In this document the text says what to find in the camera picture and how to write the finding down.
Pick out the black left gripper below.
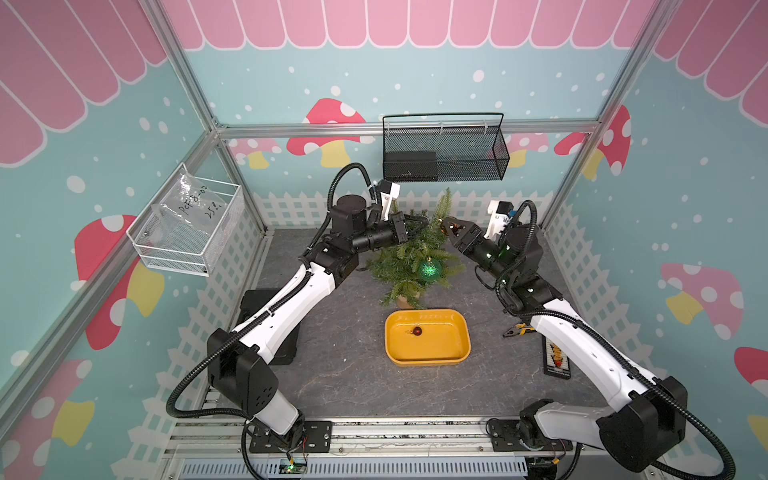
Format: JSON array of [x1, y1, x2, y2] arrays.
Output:
[[351, 212, 428, 253]]

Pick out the small green christmas tree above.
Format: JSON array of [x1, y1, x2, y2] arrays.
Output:
[[365, 189, 465, 308]]

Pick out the green glitter ball ornament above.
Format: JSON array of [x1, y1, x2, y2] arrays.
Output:
[[417, 257, 443, 283]]

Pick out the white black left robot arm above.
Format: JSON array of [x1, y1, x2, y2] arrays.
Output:
[[206, 194, 429, 437]]

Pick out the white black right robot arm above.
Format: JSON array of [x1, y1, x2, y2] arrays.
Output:
[[441, 216, 686, 472]]

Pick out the black box in basket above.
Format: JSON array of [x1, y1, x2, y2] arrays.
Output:
[[383, 151, 439, 183]]

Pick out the yellow plastic tray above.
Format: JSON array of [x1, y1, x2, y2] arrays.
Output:
[[384, 309, 472, 367]]

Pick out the black card with picture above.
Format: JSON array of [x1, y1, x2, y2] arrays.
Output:
[[542, 337, 572, 380]]

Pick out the clear plastic bag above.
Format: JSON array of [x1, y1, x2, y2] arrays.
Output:
[[147, 173, 233, 254]]

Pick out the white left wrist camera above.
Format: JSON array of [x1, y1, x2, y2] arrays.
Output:
[[376, 179, 400, 221]]

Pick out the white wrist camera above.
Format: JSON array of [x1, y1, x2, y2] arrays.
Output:
[[376, 179, 400, 221], [484, 200, 514, 241]]

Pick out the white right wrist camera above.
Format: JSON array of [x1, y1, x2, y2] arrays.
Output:
[[484, 200, 514, 241]]

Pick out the black wire mesh basket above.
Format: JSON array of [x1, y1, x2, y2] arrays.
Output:
[[381, 112, 510, 182]]

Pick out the yellow handled pliers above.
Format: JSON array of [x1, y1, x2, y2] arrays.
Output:
[[503, 323, 536, 338]]

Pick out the black corrugated right cable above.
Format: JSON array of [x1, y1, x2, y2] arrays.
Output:
[[497, 199, 737, 480]]

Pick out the black corrugated cable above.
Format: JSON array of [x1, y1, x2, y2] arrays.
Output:
[[166, 162, 376, 421], [497, 199, 737, 480]]

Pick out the white wire basket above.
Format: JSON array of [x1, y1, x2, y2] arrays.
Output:
[[126, 163, 245, 277]]

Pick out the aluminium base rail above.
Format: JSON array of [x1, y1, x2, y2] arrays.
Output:
[[154, 416, 635, 479]]

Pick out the black corrugated left cable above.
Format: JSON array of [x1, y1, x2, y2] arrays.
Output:
[[166, 162, 376, 421]]

